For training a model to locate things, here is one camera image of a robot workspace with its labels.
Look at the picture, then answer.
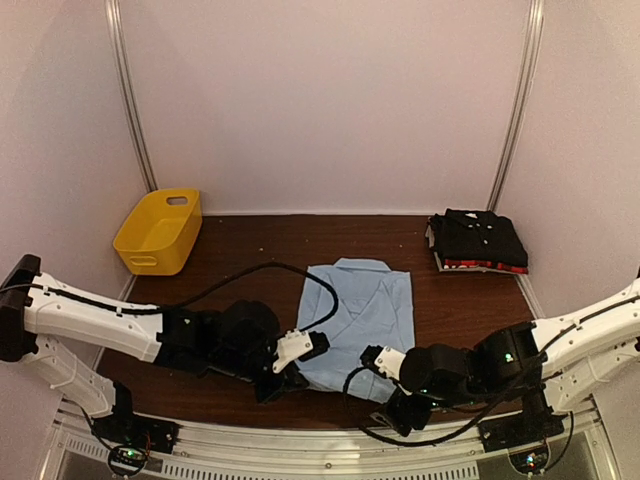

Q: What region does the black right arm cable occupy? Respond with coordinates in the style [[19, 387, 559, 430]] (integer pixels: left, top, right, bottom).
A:
[[342, 349, 551, 449]]

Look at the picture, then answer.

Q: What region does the light blue long sleeve shirt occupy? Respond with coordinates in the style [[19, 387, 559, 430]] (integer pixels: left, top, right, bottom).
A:
[[298, 258, 415, 393]]

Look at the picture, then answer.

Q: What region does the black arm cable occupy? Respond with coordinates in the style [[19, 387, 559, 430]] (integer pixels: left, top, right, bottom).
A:
[[342, 349, 551, 449], [29, 261, 340, 334]]

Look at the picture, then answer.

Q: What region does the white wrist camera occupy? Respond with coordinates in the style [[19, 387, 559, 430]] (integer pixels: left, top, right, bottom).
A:
[[360, 345, 406, 380], [272, 330, 330, 374]]

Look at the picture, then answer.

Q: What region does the aluminium right corner post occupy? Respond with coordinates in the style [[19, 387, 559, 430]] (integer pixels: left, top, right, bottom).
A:
[[486, 0, 545, 211]]

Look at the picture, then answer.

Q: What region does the aluminium corner post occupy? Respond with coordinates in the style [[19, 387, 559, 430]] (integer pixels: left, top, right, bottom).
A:
[[486, 0, 545, 211], [104, 0, 158, 192]]

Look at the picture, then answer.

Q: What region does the yellow plastic basket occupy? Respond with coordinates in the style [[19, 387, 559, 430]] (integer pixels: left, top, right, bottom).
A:
[[113, 188, 203, 276]]

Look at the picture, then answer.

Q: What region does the black folded button shirt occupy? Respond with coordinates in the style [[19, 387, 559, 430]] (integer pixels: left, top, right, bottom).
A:
[[428, 209, 529, 268]]

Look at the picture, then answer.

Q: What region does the aluminium left corner post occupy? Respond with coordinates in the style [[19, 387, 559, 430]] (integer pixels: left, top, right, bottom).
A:
[[104, 0, 158, 192]]

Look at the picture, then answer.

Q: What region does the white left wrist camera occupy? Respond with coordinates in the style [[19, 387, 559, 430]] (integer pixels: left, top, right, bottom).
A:
[[272, 330, 330, 374]]

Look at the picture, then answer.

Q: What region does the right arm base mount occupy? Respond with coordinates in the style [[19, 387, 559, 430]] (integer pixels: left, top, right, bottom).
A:
[[478, 413, 564, 452]]

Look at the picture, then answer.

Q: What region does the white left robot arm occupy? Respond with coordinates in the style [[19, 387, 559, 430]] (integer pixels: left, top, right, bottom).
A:
[[1, 254, 313, 444]]

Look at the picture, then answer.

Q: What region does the red black plaid folded shirt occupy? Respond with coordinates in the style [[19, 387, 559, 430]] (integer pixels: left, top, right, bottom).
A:
[[435, 256, 529, 275]]

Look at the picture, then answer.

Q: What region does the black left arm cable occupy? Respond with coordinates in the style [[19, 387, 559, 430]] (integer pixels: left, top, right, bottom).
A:
[[29, 261, 340, 334]]

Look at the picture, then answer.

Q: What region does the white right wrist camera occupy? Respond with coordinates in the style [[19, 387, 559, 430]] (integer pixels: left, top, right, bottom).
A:
[[360, 345, 406, 380]]

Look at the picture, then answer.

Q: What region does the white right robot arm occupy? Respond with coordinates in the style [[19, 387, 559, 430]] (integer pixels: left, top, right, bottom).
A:
[[371, 281, 639, 442]]

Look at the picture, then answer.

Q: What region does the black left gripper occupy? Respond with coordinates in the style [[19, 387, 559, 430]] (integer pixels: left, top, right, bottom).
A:
[[212, 345, 310, 406]]

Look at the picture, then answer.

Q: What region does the aluminium front rail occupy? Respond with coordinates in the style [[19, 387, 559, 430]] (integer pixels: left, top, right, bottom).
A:
[[35, 400, 622, 479]]

